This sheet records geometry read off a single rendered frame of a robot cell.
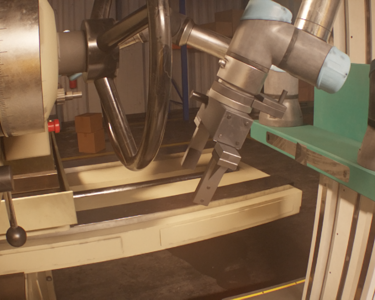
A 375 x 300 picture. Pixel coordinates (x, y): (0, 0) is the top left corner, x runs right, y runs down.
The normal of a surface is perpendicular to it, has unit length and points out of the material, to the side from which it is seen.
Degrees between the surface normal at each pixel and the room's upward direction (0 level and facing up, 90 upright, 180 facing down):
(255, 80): 102
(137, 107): 90
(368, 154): 72
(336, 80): 110
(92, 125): 90
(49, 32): 80
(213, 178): 125
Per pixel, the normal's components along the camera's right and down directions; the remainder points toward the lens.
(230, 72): -0.61, 0.00
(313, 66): -0.28, 0.50
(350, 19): -0.97, 0.09
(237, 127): 0.12, 0.36
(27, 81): 0.38, 0.46
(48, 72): 0.99, 0.14
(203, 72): 0.39, 0.21
